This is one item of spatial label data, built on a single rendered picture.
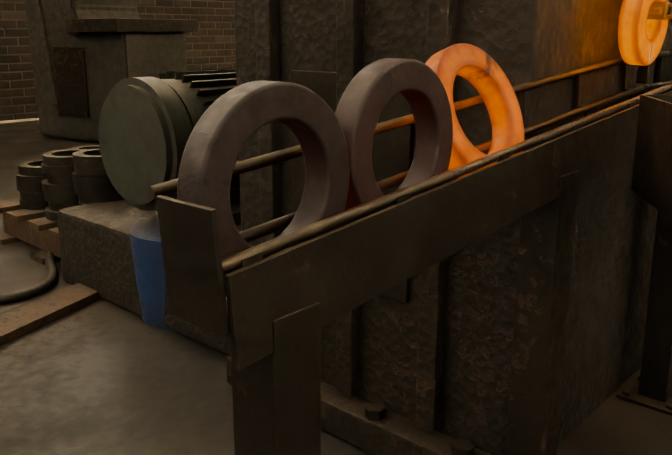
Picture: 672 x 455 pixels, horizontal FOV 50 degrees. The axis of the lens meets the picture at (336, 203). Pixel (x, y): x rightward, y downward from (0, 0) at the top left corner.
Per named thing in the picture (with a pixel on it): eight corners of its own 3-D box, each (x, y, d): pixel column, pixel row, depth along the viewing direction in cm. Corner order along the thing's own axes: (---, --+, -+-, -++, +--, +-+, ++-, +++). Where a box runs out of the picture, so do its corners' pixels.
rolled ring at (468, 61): (417, 49, 85) (396, 59, 88) (469, 196, 86) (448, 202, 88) (496, 35, 99) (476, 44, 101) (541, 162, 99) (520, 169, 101)
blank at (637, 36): (621, -26, 118) (642, -26, 116) (655, -29, 129) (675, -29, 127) (612, 70, 123) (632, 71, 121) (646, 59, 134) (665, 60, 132)
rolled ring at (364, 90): (449, 42, 80) (424, 42, 82) (342, 80, 67) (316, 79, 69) (458, 198, 86) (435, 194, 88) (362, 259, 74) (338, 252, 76)
